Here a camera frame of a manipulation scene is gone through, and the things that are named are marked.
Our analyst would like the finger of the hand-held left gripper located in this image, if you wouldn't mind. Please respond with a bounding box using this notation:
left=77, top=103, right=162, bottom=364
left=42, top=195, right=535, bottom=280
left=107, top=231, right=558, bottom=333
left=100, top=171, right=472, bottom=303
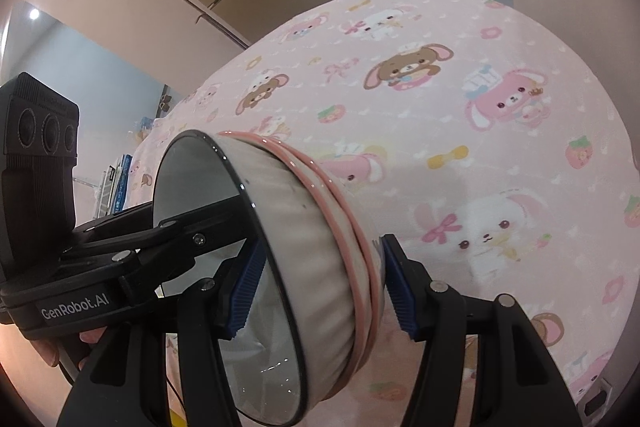
left=115, top=194, right=258, bottom=293
left=70, top=201, right=156, bottom=253

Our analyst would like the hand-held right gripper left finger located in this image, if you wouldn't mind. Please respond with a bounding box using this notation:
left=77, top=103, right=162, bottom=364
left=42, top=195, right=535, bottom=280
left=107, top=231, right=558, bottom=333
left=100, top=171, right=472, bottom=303
left=59, top=239, right=266, bottom=427

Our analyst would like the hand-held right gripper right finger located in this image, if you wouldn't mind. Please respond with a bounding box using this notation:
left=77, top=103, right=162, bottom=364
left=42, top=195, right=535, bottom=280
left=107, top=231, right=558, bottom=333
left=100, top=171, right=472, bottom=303
left=380, top=234, right=571, bottom=427

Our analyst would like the pink carrot print bowl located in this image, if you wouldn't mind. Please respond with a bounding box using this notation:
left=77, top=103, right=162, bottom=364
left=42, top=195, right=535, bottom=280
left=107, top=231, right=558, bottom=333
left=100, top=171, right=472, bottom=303
left=260, top=137, right=388, bottom=368
left=217, top=131, right=376, bottom=388

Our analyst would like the white black rimmed bowl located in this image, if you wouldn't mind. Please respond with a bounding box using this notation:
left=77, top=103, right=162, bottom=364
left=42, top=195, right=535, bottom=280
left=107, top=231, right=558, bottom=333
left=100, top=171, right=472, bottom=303
left=151, top=130, right=358, bottom=425

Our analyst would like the person's left hand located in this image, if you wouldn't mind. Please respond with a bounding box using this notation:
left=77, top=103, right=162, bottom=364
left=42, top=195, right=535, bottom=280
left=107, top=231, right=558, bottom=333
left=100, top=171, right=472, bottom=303
left=32, top=327, right=111, bottom=373

